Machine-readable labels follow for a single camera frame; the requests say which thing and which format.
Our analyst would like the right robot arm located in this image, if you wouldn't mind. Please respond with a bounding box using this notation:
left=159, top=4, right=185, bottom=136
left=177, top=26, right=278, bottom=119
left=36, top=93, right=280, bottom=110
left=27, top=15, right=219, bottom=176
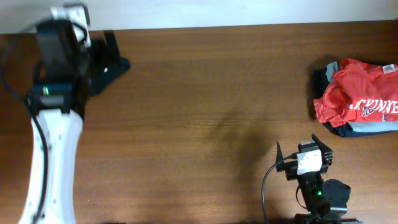
left=275, top=134, right=361, bottom=224

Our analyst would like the black knit garment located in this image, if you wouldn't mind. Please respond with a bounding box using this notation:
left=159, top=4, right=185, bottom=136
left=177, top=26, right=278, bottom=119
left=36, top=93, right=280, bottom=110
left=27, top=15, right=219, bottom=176
left=88, top=57, right=131, bottom=97

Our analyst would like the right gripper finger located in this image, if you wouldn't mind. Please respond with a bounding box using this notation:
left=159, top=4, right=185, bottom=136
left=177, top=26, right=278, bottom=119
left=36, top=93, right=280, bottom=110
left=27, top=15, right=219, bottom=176
left=312, top=133, right=332, bottom=154
left=275, top=142, right=284, bottom=164

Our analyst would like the red McKinney printed t-shirt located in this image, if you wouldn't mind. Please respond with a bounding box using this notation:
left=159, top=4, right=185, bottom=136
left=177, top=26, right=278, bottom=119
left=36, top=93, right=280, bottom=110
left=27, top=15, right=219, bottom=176
left=313, top=58, right=397, bottom=128

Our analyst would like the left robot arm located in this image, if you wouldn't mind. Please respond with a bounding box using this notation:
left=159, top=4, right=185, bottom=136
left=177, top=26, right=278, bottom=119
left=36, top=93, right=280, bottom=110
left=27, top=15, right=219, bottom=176
left=19, top=19, right=130, bottom=223

